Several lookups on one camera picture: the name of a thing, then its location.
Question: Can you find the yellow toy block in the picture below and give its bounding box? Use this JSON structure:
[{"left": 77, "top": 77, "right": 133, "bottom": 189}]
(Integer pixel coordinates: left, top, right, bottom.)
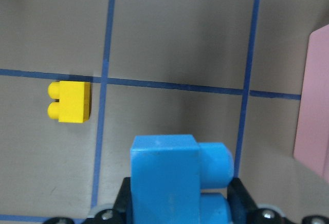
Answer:
[{"left": 47, "top": 81, "right": 91, "bottom": 123}]

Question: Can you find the blue toy block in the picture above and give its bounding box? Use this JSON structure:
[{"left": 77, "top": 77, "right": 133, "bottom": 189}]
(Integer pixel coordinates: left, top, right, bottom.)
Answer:
[{"left": 130, "top": 135, "right": 234, "bottom": 223}]

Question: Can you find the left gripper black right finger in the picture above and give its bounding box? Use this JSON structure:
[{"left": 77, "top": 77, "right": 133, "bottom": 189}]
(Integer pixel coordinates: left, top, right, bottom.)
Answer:
[{"left": 227, "top": 178, "right": 259, "bottom": 224}]

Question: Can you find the pink plastic box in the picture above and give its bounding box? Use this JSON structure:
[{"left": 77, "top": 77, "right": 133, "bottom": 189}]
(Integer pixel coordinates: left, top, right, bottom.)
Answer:
[{"left": 294, "top": 25, "right": 328, "bottom": 181}]

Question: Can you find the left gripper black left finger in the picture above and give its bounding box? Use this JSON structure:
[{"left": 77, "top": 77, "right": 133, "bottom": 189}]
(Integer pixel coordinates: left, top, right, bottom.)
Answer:
[{"left": 112, "top": 177, "right": 133, "bottom": 224}]

